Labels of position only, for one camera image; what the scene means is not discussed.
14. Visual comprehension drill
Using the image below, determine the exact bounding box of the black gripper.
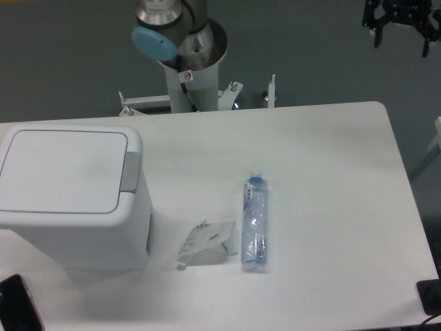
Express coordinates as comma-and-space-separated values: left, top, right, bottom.
362, 0, 440, 58

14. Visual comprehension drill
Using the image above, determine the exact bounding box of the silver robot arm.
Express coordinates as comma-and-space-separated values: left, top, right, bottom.
132, 1, 440, 62

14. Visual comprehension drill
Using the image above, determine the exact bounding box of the grey trash can push button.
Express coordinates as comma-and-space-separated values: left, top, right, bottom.
120, 152, 141, 193

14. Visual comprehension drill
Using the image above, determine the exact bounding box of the white plastic trash can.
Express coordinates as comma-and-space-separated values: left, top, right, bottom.
1, 123, 152, 270

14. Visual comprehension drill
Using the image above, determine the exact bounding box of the white stand at right edge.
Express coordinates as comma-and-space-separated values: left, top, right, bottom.
409, 116, 441, 182

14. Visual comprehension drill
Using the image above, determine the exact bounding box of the clear plastic water bottle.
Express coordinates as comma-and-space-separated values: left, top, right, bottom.
241, 172, 268, 270

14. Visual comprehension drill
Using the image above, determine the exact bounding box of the black device at table corner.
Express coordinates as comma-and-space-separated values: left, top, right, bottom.
416, 279, 440, 316

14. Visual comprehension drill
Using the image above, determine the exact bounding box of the crumpled white paper wrapper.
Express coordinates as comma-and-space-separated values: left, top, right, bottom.
176, 220, 238, 270

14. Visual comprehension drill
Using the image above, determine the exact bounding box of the black smartphone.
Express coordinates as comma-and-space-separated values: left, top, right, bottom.
1, 274, 45, 330

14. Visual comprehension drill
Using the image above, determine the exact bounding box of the white metal base frame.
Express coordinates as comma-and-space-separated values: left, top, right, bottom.
119, 73, 278, 117

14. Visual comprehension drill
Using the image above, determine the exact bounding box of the black cable on pedestal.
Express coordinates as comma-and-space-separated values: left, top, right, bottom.
176, 53, 201, 113

